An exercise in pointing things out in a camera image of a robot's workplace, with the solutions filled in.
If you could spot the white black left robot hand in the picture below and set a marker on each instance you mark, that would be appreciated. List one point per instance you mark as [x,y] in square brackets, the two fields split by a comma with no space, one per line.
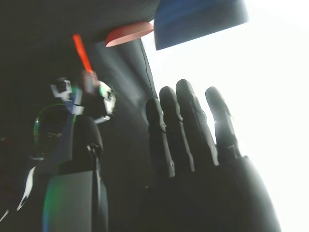
[193,193]

